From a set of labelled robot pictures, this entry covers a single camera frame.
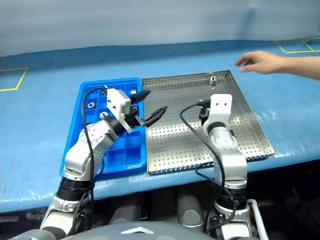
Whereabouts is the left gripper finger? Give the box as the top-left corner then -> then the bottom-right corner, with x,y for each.
143,105 -> 168,127
130,90 -> 152,103

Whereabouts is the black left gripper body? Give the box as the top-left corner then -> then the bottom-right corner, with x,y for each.
123,106 -> 147,130

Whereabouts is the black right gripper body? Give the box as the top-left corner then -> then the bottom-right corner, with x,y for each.
199,104 -> 211,120

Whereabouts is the blue compartment tray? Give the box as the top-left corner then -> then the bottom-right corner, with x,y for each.
59,76 -> 147,180

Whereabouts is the person's bare hand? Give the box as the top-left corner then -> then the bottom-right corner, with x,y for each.
235,50 -> 288,75

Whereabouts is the perforated metal tray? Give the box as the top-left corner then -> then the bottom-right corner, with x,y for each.
141,69 -> 276,175

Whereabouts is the grey rounded shape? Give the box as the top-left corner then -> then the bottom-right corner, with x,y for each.
108,199 -> 142,225
176,193 -> 208,230

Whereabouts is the grey robot torso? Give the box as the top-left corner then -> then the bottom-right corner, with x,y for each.
7,219 -> 261,240

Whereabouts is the yellow tape marking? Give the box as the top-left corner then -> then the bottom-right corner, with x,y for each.
0,66 -> 29,92

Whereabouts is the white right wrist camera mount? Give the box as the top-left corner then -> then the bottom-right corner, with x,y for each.
202,93 -> 233,131

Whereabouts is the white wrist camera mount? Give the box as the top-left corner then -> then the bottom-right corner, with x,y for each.
202,93 -> 233,131
106,87 -> 133,134

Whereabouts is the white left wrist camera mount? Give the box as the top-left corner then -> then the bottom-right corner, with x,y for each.
106,87 -> 133,134

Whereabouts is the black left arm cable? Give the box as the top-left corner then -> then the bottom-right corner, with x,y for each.
69,86 -> 110,237

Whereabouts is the white plastic frame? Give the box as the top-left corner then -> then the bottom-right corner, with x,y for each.
246,198 -> 270,240

